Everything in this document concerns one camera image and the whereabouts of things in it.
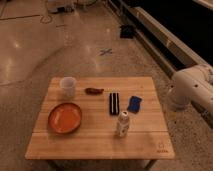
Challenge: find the brown sausage-shaped object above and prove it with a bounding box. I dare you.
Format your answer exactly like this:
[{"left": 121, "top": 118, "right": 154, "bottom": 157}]
[{"left": 85, "top": 88, "right": 104, "bottom": 95}]

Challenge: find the blue sponge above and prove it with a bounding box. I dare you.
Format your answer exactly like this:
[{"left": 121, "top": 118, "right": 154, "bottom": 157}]
[{"left": 127, "top": 96, "right": 142, "bottom": 113}]

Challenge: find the wooden folding table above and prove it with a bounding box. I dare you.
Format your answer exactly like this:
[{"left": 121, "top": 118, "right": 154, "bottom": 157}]
[{"left": 24, "top": 76, "right": 176, "bottom": 171}]

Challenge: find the black box on floor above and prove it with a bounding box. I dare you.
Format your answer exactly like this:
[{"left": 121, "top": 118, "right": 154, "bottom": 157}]
[{"left": 120, "top": 25, "right": 134, "bottom": 38}]

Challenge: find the black striped rectangular block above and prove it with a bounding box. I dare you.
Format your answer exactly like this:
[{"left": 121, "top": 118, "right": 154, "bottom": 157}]
[{"left": 109, "top": 93, "right": 120, "bottom": 115}]

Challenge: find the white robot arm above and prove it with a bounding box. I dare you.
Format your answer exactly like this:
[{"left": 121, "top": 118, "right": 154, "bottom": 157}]
[{"left": 166, "top": 64, "right": 213, "bottom": 114}]

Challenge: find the clear plastic cup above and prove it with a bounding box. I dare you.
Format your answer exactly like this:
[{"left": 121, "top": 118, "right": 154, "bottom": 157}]
[{"left": 59, "top": 77, "right": 77, "bottom": 98}]

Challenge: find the orange round plate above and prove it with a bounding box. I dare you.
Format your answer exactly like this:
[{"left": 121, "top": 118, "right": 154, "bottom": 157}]
[{"left": 47, "top": 103, "right": 82, "bottom": 134}]

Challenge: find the small white bottle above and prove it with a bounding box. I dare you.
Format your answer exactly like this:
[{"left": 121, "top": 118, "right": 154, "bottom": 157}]
[{"left": 116, "top": 111, "right": 130, "bottom": 137}]

